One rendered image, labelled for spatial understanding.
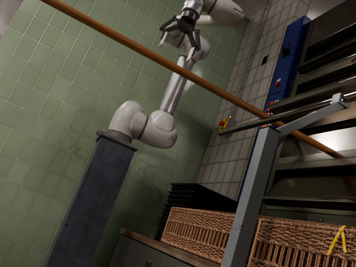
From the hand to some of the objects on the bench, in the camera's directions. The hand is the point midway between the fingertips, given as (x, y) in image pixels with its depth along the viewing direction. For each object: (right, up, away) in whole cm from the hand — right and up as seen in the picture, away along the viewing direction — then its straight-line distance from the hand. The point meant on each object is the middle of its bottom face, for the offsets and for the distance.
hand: (175, 51), depth 149 cm
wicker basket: (+50, -78, -76) cm, 120 cm away
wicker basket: (+25, -87, -22) cm, 93 cm away
